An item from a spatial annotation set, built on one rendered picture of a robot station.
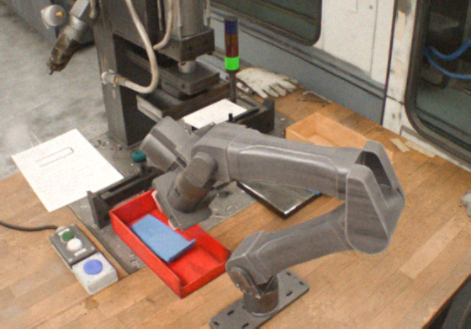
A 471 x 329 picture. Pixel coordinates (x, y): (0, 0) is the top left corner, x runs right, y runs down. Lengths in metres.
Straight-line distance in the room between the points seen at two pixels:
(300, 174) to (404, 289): 0.43
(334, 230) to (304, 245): 0.07
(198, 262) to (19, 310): 0.38
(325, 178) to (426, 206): 0.58
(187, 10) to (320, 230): 0.51
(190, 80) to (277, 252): 0.43
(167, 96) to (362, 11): 0.68
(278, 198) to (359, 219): 0.51
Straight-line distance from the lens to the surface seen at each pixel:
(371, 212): 0.67
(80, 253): 1.08
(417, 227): 1.18
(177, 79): 1.10
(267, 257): 0.83
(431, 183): 1.31
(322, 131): 1.40
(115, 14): 1.21
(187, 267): 1.05
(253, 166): 0.73
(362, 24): 1.56
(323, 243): 0.76
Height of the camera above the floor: 1.67
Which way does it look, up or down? 35 degrees down
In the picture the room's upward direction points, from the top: 1 degrees counter-clockwise
